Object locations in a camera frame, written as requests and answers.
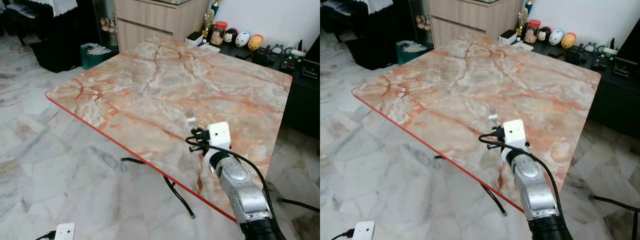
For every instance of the clear drinking glass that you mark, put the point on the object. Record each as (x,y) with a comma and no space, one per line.
(189,118)

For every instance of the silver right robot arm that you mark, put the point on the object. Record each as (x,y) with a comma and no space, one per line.
(533,185)
(239,182)

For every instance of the flat white packet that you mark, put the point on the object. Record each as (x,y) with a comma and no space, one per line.
(523,45)
(210,48)

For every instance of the small black white box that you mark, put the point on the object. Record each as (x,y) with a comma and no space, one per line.
(195,37)
(508,34)

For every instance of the red lidded snack jar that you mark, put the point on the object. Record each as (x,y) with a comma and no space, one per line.
(533,32)
(218,34)

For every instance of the black and white plush toy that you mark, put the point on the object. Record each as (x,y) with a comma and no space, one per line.
(544,34)
(230,36)

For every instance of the black low console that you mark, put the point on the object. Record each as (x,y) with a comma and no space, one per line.
(617,100)
(300,105)

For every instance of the yellow plush toy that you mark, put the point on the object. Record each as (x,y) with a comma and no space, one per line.
(568,41)
(255,43)

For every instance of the small gold trophy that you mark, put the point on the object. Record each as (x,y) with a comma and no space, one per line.
(208,24)
(523,22)

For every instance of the black remote control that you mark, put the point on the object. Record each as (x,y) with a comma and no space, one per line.
(287,65)
(600,61)

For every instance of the green storage box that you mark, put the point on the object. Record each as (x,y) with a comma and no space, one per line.
(411,52)
(97,56)

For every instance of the light wooden cabinet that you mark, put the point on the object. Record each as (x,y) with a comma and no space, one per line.
(155,20)
(470,17)

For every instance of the blue bottle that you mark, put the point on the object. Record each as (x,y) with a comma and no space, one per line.
(216,7)
(528,6)

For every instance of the small shelf figurines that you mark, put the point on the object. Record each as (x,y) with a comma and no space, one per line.
(423,22)
(105,25)

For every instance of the white power adapter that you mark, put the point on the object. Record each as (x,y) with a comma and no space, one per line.
(298,52)
(610,50)

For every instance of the black television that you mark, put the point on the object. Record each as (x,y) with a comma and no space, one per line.
(312,62)
(629,57)

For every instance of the black piano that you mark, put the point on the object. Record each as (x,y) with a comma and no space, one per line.
(55,40)
(370,40)

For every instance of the white lace cloth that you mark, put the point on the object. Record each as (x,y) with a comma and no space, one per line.
(380,5)
(57,6)

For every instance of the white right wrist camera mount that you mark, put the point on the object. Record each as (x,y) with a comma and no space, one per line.
(220,135)
(515,132)

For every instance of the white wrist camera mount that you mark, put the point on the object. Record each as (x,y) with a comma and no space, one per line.
(65,232)
(364,231)
(515,132)
(220,135)

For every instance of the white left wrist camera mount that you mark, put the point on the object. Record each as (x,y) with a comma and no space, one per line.
(364,231)
(65,232)

